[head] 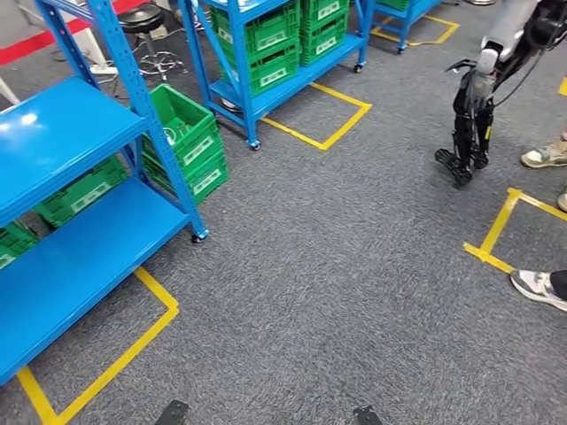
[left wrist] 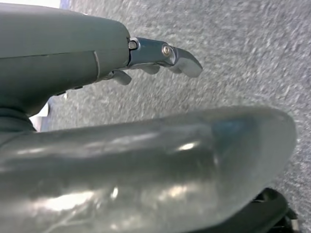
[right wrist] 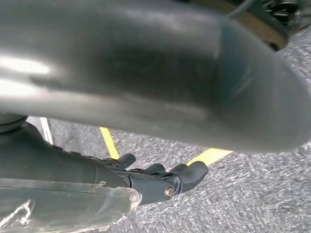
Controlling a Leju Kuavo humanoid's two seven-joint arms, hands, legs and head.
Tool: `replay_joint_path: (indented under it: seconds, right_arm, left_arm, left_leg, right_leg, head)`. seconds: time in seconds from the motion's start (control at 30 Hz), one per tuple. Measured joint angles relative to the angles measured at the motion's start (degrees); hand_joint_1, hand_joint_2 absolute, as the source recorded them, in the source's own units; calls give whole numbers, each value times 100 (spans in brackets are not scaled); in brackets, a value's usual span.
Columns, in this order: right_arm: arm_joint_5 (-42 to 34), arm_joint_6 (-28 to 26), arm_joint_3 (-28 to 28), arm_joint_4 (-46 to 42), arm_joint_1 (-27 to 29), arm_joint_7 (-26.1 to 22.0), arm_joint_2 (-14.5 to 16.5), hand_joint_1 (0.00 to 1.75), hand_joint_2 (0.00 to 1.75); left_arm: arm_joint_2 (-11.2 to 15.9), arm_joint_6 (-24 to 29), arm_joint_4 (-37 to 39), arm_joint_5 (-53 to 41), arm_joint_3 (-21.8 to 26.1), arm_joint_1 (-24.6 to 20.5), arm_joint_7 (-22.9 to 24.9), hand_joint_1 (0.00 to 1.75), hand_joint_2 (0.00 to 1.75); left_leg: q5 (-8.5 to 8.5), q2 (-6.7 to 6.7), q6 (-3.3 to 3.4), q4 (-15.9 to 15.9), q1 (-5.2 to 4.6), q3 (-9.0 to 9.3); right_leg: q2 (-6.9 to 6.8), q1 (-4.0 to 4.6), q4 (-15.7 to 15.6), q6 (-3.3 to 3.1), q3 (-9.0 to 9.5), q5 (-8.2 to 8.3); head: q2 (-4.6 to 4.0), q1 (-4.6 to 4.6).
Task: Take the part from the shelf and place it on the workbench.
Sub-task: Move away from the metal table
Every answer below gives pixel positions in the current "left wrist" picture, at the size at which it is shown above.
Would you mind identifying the black ribbed robot part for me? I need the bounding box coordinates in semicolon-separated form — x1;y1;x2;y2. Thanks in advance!
184;187;301;233

